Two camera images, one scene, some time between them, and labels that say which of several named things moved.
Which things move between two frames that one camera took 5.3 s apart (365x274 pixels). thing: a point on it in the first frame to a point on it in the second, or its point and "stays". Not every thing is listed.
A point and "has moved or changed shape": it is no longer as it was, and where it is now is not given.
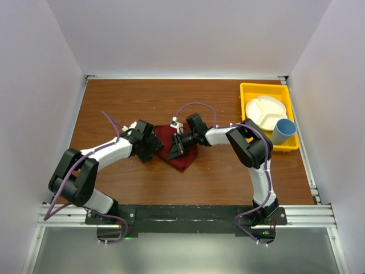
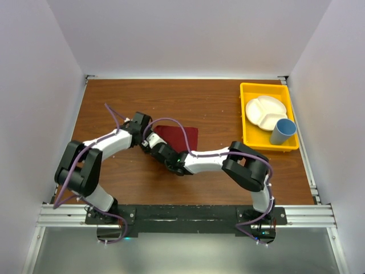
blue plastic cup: [284, 128] stays
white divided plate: [266, 111] stays
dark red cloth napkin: [165, 133] has moved or changed shape
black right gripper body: [184, 142] to [169, 166]
